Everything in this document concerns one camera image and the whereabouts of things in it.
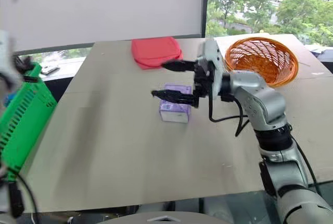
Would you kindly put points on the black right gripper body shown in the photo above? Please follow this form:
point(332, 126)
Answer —
point(203, 78)

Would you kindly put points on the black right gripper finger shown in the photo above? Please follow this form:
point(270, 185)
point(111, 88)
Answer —
point(174, 97)
point(179, 65)

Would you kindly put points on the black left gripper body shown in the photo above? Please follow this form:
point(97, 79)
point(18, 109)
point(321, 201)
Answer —
point(24, 65)

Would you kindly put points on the green plastic basket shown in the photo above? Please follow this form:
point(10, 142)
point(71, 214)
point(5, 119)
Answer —
point(23, 114)

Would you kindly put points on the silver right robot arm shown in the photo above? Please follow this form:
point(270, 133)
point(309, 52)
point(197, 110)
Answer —
point(260, 96)

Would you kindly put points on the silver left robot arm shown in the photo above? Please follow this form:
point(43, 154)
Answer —
point(16, 200)

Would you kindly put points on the orange woven basket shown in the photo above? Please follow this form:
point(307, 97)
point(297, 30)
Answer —
point(262, 60)

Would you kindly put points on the purple transparent box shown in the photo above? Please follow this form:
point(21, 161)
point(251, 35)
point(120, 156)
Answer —
point(174, 113)

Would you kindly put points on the small device on sill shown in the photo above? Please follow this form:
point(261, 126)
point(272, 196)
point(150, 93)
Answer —
point(50, 69)

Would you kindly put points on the red folded cloth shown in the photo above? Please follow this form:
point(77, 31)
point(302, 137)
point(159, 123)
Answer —
point(156, 50)

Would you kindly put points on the white roller blind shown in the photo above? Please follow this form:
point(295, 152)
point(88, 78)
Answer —
point(104, 7)

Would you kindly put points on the green trees outside window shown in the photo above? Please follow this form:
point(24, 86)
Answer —
point(270, 5)

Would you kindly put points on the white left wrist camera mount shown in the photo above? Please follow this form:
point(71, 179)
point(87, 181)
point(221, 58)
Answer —
point(6, 52)

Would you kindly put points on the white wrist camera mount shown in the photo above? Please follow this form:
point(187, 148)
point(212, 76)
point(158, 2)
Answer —
point(6, 52)
point(214, 57)

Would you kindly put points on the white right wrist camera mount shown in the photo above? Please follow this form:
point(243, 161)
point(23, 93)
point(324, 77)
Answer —
point(214, 57)

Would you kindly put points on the dark window frame post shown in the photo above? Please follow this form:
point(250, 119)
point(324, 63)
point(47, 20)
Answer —
point(205, 5)

